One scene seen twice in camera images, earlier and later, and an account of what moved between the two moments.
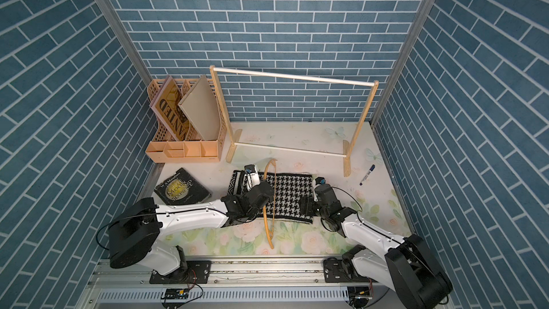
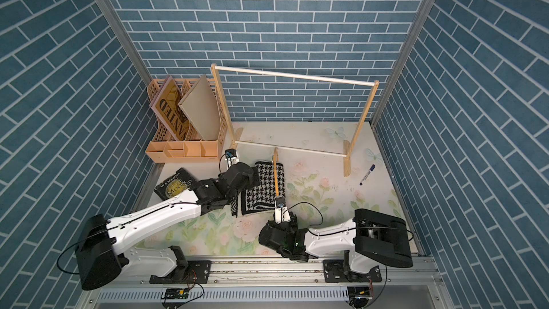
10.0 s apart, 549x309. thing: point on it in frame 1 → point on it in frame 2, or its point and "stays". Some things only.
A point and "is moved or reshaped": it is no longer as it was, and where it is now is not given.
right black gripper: x=308 y=202 → x=293 y=224
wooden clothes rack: x=347 y=149 stays
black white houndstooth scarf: x=289 y=188 is moved or reshaped
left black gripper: x=270 y=198 → x=249 y=182
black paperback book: x=181 y=188 stays
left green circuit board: x=175 y=294 stays
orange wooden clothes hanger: x=270 y=232 is moved or reshaped
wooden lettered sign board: x=166 y=106 stays
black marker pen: x=367 y=174 stays
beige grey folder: x=201 y=106 stays
